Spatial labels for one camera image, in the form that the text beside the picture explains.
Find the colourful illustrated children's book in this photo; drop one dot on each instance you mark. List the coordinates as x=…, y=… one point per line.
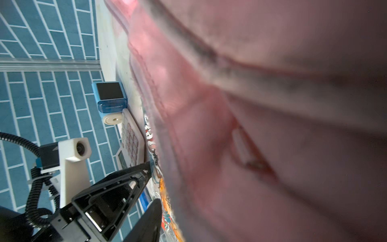
x=157, y=189

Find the blue pencil case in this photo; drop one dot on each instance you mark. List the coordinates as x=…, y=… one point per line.
x=145, y=200

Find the white pink calculator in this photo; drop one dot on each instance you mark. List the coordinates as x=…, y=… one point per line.
x=132, y=149

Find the pink school backpack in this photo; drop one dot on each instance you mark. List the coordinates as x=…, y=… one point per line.
x=269, y=117

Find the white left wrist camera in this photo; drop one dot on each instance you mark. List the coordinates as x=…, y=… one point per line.
x=65, y=164

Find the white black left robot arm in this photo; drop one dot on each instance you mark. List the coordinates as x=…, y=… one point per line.
x=15, y=227

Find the blue pencil sharpener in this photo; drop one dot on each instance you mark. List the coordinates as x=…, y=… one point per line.
x=111, y=100

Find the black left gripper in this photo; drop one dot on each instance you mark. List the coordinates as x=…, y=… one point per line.
x=97, y=213

